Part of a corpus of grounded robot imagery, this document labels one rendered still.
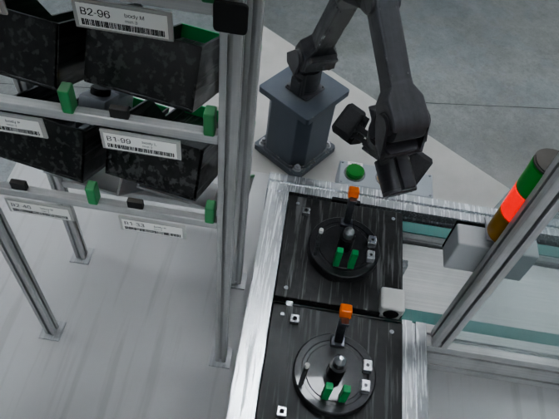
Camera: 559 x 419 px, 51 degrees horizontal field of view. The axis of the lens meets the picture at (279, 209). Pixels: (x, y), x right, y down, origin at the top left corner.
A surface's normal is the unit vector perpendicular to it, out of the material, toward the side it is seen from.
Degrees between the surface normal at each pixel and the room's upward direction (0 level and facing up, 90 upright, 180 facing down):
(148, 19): 90
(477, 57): 0
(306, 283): 0
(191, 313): 0
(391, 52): 37
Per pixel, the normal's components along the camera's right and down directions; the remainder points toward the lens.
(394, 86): 0.22, -0.17
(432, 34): 0.09, -0.59
